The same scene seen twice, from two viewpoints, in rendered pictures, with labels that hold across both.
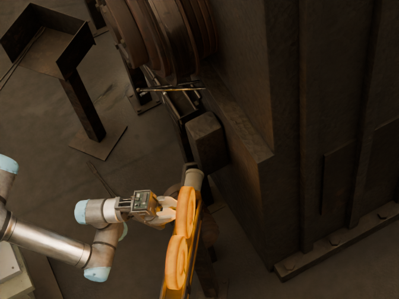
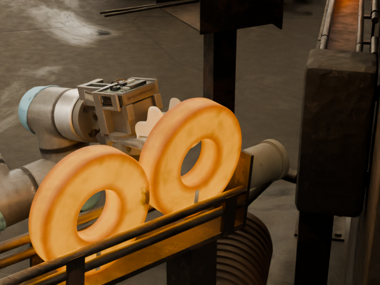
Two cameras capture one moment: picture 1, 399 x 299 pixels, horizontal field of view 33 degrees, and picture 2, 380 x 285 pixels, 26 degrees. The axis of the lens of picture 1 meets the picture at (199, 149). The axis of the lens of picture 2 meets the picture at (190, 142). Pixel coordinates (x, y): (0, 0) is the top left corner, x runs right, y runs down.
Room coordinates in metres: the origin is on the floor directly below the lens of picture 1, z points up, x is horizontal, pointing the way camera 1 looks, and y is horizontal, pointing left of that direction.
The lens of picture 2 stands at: (0.09, -0.31, 1.24)
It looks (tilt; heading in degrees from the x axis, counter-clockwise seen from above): 28 degrees down; 26
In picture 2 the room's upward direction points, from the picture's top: straight up
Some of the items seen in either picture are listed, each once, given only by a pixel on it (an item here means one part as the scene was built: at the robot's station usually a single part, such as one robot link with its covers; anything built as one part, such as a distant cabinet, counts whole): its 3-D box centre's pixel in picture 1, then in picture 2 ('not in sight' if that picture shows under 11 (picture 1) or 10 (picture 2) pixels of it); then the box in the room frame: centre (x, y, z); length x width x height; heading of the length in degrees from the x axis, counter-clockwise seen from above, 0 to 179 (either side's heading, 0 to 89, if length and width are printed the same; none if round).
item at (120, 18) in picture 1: (117, 21); not in sight; (1.34, 0.14, 1.11); 0.28 x 0.06 x 0.28; 15
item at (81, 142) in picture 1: (71, 88); (215, 103); (1.77, 0.45, 0.36); 0.26 x 0.20 x 0.72; 50
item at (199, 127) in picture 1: (208, 144); (337, 134); (1.14, -0.03, 0.68); 0.11 x 0.08 x 0.24; 105
